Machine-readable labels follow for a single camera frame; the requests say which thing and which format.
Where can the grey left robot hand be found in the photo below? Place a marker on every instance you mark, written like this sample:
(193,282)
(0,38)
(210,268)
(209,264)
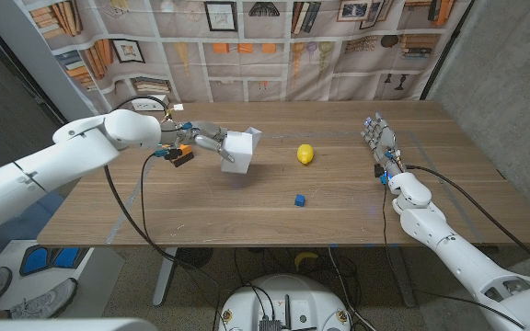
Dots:
(200,131)

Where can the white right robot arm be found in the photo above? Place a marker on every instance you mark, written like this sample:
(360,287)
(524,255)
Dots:
(458,257)

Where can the white power strip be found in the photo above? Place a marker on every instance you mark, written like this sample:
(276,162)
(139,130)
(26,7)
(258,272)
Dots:
(147,105)

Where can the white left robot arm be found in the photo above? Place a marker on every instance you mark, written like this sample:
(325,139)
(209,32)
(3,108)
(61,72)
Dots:
(62,156)

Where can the black backdrop pole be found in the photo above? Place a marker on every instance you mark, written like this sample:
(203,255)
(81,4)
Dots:
(446,50)

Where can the orange emergency stop button box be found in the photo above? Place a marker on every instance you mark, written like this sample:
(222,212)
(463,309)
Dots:
(185,155)

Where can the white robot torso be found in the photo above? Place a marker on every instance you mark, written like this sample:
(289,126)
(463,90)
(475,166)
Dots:
(302,303)

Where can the yellow lemon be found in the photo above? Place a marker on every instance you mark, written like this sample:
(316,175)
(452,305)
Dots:
(305,154)

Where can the small blue block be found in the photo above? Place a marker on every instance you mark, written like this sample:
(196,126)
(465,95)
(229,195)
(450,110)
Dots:
(299,200)

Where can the printed bookshelf backdrop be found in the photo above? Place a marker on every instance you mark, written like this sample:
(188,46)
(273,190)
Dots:
(265,69)

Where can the black round fan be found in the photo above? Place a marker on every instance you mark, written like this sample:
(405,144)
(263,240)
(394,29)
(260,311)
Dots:
(194,257)

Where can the white table leg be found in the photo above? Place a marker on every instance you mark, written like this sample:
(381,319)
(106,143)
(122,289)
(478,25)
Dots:
(164,276)

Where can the blue covered stool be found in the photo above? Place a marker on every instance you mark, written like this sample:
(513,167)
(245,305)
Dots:
(35,216)

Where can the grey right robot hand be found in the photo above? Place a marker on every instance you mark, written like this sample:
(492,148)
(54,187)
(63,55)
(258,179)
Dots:
(382,138)

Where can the yellow banana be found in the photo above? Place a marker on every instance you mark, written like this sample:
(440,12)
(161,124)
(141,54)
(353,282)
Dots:
(305,258)

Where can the white paper milk carton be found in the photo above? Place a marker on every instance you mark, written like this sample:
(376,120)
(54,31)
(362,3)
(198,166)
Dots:
(239,151)

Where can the white box with blue shapes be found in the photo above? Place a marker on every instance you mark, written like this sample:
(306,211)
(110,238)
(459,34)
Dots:
(104,271)

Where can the dark table leg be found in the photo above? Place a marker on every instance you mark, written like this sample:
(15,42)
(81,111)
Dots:
(403,276)

